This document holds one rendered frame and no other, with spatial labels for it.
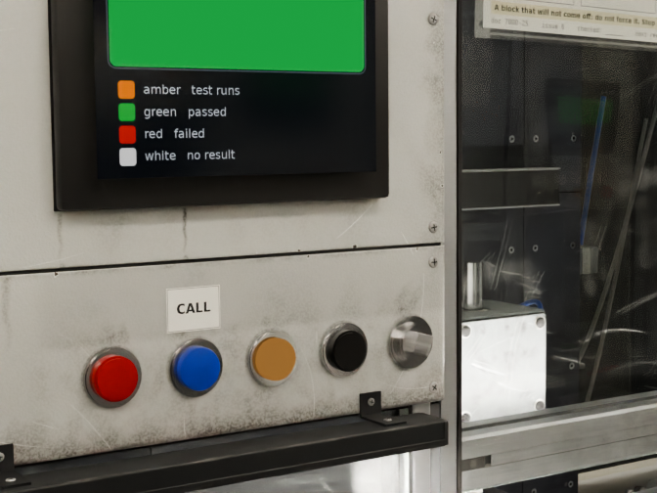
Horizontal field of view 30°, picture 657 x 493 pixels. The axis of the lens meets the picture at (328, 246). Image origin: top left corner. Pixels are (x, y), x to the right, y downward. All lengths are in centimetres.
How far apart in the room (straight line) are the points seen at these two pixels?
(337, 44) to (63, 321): 27
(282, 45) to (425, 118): 15
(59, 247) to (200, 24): 17
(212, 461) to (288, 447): 6
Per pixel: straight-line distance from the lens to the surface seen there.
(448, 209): 96
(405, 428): 89
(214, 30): 81
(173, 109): 80
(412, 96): 92
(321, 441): 85
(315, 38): 85
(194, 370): 83
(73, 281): 80
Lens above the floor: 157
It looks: 5 degrees down
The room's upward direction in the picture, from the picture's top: 1 degrees counter-clockwise
